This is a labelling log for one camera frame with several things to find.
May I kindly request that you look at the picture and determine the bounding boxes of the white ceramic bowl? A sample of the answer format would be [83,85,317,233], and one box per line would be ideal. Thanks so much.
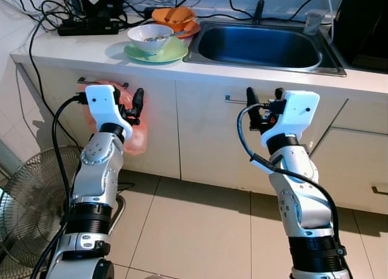
[127,23,175,54]

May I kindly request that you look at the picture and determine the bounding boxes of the red plastic bag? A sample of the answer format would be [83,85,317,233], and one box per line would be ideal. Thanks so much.
[79,80,148,155]

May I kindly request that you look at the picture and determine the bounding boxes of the white cabinet door with bag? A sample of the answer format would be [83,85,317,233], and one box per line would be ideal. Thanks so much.
[36,67,181,178]

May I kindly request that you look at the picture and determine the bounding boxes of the stainless steel sink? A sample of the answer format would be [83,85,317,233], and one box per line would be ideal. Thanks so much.
[183,19,347,78]

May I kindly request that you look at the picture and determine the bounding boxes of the green plate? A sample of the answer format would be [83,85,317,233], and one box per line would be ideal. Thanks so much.
[124,36,189,64]

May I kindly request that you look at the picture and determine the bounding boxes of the clear drinking glass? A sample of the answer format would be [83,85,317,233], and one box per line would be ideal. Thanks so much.
[303,12,322,36]

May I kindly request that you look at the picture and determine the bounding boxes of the black power strip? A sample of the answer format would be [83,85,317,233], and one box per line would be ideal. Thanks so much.
[58,19,121,36]

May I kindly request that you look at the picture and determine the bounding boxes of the orange plate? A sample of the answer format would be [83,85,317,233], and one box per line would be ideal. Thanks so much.
[173,19,201,39]

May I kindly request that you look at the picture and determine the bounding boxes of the dark metal faucet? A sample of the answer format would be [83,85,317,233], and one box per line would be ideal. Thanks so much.
[253,0,269,25]

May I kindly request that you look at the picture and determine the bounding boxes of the orange bowl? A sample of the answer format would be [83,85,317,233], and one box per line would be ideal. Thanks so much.
[152,7,196,31]

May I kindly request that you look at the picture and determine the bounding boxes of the white drawer front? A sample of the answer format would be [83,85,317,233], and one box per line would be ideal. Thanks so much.
[309,127,388,214]

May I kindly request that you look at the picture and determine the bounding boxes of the large black power adapter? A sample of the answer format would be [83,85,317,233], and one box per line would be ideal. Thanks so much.
[76,0,122,18]

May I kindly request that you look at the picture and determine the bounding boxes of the black countertop appliance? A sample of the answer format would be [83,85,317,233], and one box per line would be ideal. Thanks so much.
[332,0,388,72]

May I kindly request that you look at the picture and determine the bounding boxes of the metal cage floor fan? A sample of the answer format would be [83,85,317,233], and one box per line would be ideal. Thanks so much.
[0,146,125,269]

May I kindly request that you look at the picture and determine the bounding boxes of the bare metal cabinet handle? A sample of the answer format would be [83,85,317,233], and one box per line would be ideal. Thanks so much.
[224,94,249,104]

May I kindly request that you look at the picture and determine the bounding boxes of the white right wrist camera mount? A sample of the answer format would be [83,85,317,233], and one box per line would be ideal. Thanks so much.
[276,90,320,147]

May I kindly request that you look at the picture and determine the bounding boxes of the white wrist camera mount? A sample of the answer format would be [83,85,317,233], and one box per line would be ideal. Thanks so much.
[276,90,320,147]
[85,85,134,140]

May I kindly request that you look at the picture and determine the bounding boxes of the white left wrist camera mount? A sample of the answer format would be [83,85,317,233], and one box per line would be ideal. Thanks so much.
[85,85,134,140]

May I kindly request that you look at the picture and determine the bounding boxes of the cabinet handle holding bag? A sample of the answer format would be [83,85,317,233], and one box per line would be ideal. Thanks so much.
[77,77,130,90]

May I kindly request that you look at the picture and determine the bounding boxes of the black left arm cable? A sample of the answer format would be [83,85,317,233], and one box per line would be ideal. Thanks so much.
[30,92,89,279]

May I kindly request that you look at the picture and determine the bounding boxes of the white water hose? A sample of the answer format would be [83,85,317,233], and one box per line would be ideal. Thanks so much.
[321,0,335,43]

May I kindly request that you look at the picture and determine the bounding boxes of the black hanging power cable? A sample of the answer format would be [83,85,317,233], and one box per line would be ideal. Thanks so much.
[27,12,79,147]

